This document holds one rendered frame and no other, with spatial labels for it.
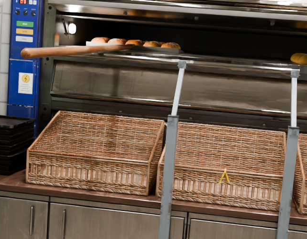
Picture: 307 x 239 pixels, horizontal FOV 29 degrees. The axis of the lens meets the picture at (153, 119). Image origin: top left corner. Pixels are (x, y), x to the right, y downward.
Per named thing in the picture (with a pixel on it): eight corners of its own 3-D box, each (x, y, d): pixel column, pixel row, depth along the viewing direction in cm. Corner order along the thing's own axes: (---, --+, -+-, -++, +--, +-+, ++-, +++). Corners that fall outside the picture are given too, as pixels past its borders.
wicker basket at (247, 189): (168, 173, 303) (172, 120, 299) (281, 186, 294) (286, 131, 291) (153, 197, 255) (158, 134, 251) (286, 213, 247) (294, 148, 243)
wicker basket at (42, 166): (55, 162, 310) (58, 109, 306) (162, 173, 303) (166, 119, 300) (23, 183, 262) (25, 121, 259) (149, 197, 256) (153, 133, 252)
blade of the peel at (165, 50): (179, 53, 343) (179, 48, 342) (86, 46, 350) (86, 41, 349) (184, 52, 378) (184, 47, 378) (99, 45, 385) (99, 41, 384)
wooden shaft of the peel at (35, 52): (29, 59, 169) (29, 49, 169) (19, 58, 169) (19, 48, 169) (132, 49, 337) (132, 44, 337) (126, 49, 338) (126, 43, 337)
